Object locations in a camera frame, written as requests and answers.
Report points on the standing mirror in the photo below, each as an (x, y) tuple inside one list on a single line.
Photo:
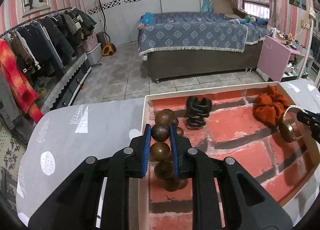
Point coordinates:
[(308, 65)]

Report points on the grey quilted coat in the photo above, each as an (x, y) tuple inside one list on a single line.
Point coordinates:
[(10, 113)]

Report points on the bed with blue cover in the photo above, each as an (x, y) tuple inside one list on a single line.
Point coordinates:
[(180, 44)]

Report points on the orange fabric scrunchie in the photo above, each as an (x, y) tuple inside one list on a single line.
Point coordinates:
[(269, 107)]

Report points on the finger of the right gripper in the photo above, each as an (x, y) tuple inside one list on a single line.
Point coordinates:
[(312, 121)]

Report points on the plastic storage boxes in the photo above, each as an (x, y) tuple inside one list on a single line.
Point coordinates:
[(92, 48)]

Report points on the orange red coat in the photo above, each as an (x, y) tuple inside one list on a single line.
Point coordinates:
[(22, 91)]

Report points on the metal clothes rack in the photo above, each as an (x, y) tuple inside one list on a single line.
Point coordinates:
[(48, 51)]

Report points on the grey polar bear tablecloth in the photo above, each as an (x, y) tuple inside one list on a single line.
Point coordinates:
[(64, 138)]

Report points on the pink side table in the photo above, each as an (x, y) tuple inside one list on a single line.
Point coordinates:
[(278, 62)]

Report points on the garment steamer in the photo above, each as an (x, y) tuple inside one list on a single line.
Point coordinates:
[(109, 48)]

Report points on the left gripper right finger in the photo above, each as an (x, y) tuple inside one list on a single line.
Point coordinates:
[(225, 195)]

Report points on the brick-pattern jewelry tray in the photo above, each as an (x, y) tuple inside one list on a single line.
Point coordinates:
[(288, 171)]

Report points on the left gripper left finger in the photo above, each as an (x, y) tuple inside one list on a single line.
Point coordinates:
[(97, 190)]

